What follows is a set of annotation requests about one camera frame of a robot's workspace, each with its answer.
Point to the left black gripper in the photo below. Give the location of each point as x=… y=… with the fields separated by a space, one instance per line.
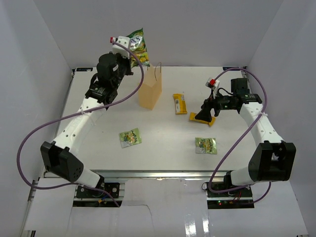
x=127 y=61

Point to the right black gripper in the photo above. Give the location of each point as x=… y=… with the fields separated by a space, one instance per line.
x=205 y=113

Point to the green yellow snack bag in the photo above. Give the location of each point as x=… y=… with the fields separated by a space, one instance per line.
x=138 y=46

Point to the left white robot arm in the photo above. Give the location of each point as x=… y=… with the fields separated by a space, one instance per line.
x=60 y=155

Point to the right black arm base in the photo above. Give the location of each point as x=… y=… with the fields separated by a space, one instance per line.
x=239 y=199

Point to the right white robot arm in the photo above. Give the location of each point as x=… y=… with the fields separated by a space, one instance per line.
x=273 y=158

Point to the brown paper bag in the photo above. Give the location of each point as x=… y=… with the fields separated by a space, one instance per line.
x=151 y=88

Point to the yellow M&M candy pack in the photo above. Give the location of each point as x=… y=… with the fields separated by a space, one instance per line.
x=192 y=118

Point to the yellow wrapped snack bar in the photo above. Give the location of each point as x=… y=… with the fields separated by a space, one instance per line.
x=180 y=104

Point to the right green Himalaya sachet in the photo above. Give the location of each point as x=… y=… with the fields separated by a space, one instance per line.
x=205 y=146

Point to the green himalaya sachet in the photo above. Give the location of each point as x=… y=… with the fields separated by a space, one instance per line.
x=130 y=138
x=205 y=146

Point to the left blue corner label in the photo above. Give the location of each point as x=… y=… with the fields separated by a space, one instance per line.
x=84 y=69

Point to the blue corner label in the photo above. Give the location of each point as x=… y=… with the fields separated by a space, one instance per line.
x=230 y=68
x=84 y=69

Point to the right blue corner label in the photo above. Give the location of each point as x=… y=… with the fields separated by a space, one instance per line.
x=230 y=68

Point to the left green Himalaya sachet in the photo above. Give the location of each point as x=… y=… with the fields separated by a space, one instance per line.
x=130 y=138

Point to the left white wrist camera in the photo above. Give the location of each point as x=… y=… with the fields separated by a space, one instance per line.
x=120 y=46

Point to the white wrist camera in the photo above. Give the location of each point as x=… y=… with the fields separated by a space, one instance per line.
x=120 y=46
x=213 y=85

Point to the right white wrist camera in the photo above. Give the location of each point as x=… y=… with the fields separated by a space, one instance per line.
x=213 y=85

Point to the aluminium table front rail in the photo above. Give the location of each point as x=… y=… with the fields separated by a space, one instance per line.
x=152 y=174

